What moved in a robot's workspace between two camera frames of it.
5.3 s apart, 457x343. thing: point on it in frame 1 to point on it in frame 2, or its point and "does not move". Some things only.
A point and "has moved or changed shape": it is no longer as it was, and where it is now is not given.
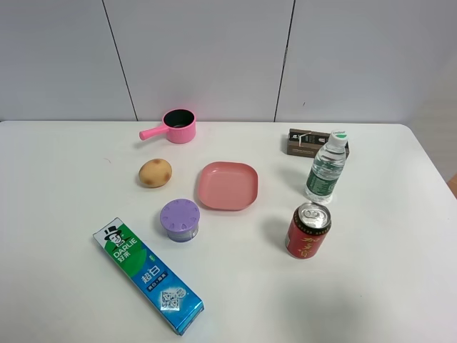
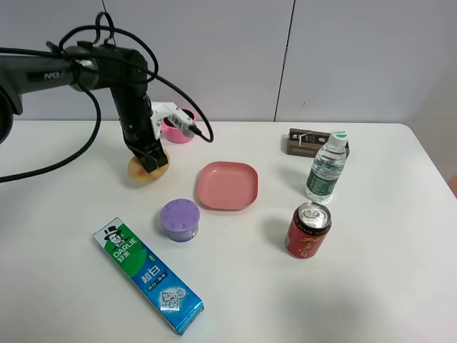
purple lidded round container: [180, 219] does not move
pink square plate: [228, 186] does not move
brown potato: [155, 173] has moved or changed shape
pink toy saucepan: [180, 124] does not move
